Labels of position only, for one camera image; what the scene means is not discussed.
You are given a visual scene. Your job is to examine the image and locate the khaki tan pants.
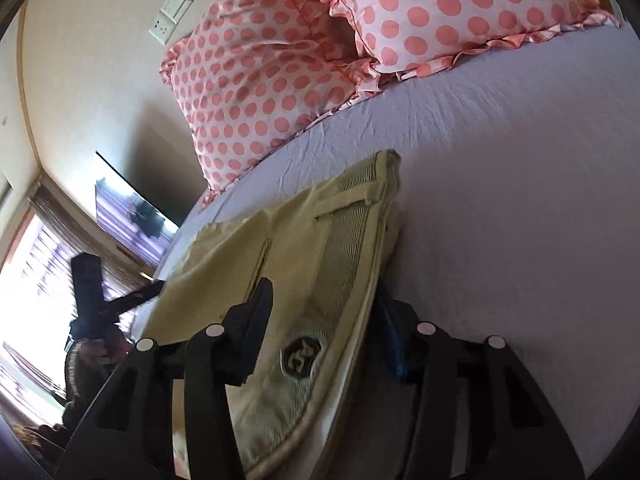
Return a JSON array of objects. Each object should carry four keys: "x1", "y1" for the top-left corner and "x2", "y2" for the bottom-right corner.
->
[{"x1": 143, "y1": 150, "x2": 400, "y2": 479}]

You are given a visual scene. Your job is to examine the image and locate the operator left hand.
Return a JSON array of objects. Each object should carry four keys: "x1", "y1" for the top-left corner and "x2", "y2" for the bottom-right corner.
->
[{"x1": 64, "y1": 325, "x2": 132, "y2": 403}]

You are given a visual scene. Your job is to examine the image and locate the dark framed window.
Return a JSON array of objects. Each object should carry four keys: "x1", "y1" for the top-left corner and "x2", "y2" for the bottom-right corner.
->
[{"x1": 1, "y1": 186, "x2": 150, "y2": 425}]

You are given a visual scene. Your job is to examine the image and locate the lavender bed sheet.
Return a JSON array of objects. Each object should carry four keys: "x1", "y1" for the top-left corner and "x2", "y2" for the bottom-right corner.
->
[{"x1": 158, "y1": 26, "x2": 639, "y2": 479}]

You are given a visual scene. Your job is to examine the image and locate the left polka dot pillow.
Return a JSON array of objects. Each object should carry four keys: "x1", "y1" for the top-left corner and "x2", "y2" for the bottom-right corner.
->
[{"x1": 160, "y1": 0, "x2": 384, "y2": 204}]

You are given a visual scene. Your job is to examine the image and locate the polka dot pillow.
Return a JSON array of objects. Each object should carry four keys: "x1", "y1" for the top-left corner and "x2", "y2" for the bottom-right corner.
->
[
  {"x1": 319, "y1": 0, "x2": 616, "y2": 78},
  {"x1": 160, "y1": 0, "x2": 384, "y2": 204}
]

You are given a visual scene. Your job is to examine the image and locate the right polka dot pillow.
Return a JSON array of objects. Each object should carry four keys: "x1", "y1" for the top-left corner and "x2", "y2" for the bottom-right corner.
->
[{"x1": 319, "y1": 0, "x2": 616, "y2": 78}]

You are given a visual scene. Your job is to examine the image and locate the wall mounted television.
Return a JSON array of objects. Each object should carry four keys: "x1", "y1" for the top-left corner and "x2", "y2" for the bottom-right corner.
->
[{"x1": 94, "y1": 153, "x2": 178, "y2": 268}]

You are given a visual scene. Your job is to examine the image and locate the white wall switch plate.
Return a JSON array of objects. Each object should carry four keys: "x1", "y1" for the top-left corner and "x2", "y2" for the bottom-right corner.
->
[{"x1": 160, "y1": 0, "x2": 194, "y2": 24}]

